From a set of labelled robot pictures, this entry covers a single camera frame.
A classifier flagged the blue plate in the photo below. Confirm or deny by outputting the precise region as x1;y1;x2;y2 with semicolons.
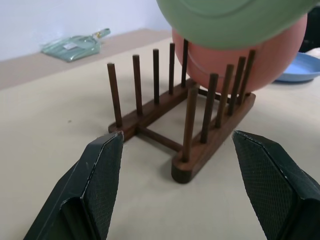
274;51;320;83

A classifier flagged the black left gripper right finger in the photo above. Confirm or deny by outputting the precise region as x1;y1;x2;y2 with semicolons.
231;129;320;240

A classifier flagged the clear plastic bag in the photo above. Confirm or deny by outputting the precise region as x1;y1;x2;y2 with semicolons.
39;27;112;63

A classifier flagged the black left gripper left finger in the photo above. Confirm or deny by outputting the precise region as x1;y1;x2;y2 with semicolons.
22;130;125;240

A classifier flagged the wooden dish rack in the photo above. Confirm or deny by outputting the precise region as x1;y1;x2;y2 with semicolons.
106;38;257;185

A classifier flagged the green plate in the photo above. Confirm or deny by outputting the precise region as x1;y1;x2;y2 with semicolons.
154;0;315;49

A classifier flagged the pink plate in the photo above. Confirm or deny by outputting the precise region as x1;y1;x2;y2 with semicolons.
171;12;309;94

